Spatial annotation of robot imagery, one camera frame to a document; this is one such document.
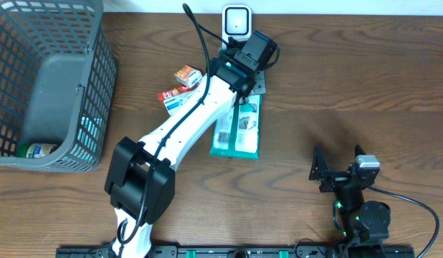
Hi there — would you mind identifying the green white wipes packet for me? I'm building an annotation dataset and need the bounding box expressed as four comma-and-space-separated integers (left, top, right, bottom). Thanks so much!
210, 95, 262, 160

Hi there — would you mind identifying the orange small carton box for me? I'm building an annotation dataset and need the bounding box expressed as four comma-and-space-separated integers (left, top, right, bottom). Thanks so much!
174, 65, 202, 88

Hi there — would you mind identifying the white Panadol medicine box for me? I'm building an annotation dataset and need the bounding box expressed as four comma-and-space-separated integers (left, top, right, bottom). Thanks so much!
163, 91, 194, 116

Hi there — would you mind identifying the red snack stick sachet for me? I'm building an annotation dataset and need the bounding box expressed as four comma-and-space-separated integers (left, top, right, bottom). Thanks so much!
157, 82, 199, 103

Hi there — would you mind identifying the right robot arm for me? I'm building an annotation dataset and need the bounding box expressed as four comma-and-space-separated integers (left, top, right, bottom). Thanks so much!
309, 145, 391, 257

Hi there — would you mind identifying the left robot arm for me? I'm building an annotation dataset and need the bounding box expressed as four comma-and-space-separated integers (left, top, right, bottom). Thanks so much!
105, 31, 280, 257

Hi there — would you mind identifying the white barcode scanner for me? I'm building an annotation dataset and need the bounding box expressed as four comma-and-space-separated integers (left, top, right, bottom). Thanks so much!
222, 4, 252, 42

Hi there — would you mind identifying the grey plastic mesh basket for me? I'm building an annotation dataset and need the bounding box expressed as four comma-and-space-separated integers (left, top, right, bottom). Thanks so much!
0, 0, 118, 173

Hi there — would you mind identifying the green lid glass jar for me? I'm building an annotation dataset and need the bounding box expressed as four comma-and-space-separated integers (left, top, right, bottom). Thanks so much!
16, 143, 59, 158

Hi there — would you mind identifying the black left camera cable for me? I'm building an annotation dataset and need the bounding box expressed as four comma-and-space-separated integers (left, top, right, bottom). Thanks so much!
115, 2, 232, 247

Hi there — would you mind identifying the black camera cable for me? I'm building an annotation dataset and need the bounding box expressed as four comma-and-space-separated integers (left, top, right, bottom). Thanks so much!
115, 2, 232, 247
364, 184, 441, 258

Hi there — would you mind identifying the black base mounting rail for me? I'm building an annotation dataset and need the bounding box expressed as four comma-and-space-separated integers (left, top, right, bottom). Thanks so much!
55, 244, 416, 258

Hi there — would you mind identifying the black right camera cable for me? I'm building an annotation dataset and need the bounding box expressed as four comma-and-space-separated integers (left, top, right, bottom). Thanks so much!
364, 184, 441, 258

